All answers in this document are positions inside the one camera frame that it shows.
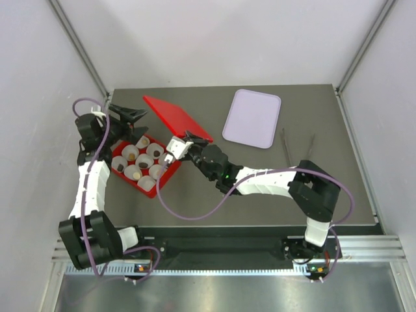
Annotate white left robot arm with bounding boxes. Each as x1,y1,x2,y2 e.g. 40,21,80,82
58,105,148,272

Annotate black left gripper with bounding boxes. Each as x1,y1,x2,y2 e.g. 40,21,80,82
100,103,149,146

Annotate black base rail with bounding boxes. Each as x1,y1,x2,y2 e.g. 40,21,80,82
123,226,345,270

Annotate red chocolate box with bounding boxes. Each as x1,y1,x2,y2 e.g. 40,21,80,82
110,134,183,200

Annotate red box lid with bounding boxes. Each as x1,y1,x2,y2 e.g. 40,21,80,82
142,96,214,143

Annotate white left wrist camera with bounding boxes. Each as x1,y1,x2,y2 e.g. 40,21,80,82
91,108,106,119

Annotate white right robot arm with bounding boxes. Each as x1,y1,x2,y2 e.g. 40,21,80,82
184,131,341,260

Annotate lavender plastic tray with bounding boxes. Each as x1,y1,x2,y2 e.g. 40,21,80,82
222,89,281,150

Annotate metal tongs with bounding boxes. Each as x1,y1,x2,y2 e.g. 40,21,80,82
280,128,316,167

